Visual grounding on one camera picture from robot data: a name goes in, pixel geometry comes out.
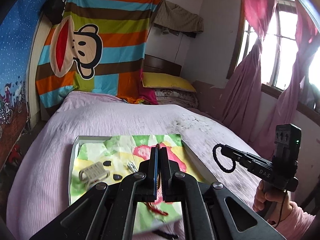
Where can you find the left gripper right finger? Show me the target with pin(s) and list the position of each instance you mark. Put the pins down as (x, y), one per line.
(210, 211)

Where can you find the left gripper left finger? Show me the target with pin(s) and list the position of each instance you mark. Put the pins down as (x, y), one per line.
(106, 211)

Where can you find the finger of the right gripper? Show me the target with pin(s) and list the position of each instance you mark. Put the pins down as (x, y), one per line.
(253, 163)

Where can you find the pink sleeve forearm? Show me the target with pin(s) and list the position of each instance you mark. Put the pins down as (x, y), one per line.
(296, 224)

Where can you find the right hand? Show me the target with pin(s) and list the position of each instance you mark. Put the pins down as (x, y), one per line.
(283, 207)

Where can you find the black hair clip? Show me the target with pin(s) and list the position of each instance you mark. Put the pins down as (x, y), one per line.
(166, 235)

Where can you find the silver rhinestone hair pin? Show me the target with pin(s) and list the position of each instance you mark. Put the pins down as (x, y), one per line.
(131, 166)

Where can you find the shallow grey tray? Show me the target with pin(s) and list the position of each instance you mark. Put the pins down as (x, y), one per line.
(115, 153)

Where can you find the pink bed cover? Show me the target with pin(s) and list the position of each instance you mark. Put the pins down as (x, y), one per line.
(40, 190)

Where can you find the window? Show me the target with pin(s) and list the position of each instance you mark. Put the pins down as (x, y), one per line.
(279, 47)

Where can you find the floral folded quilt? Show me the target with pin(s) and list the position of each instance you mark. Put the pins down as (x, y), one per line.
(176, 97)

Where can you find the yellow pillow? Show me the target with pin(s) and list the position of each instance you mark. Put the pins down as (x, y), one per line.
(166, 81)

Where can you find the dark wooden headboard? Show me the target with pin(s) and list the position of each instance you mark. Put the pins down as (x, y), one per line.
(154, 64)

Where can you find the striped monkey blanket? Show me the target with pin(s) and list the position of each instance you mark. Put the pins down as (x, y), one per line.
(98, 47)

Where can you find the brown hanging cloth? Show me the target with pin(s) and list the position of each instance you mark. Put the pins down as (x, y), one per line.
(173, 19)

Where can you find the blue fabric wardrobe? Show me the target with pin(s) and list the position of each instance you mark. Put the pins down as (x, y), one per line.
(17, 31)

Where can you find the black hanging bag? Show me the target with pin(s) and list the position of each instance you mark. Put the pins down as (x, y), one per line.
(54, 10)

